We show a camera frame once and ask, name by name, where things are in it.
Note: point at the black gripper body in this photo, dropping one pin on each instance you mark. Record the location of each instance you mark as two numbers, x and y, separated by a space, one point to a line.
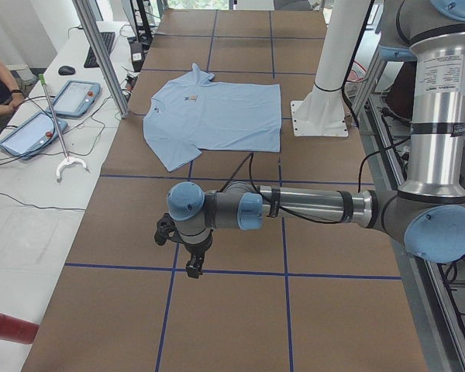
197 248

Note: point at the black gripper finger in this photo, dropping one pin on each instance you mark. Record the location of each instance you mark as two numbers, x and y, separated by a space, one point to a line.
194 266

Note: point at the light blue t-shirt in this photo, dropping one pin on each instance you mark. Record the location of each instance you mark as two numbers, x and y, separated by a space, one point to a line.
193 112

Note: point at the seated person forearm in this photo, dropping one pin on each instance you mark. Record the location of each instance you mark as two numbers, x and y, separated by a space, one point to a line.
2 89

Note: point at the reacher grabber stick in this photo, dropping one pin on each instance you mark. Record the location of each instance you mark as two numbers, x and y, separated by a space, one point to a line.
68 159

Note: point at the far blue teach pendant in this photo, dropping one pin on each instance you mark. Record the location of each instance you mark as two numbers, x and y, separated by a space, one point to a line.
75 98

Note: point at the blue teach pendant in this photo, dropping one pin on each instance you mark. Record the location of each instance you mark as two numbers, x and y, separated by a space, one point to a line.
30 138
75 98

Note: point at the near blue teach pendant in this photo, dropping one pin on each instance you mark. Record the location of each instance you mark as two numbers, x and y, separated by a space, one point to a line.
30 138

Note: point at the black power adapter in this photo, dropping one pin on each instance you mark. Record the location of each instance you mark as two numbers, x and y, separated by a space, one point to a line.
137 55

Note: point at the red cylinder bottle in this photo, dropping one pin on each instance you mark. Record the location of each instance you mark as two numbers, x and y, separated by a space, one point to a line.
17 330

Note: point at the black computer mouse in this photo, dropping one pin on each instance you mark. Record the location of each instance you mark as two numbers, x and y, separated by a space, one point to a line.
66 70

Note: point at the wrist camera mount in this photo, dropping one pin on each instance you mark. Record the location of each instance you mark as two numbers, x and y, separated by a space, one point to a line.
166 231

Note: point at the aluminium frame post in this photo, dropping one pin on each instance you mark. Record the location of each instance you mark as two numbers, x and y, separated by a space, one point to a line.
89 24

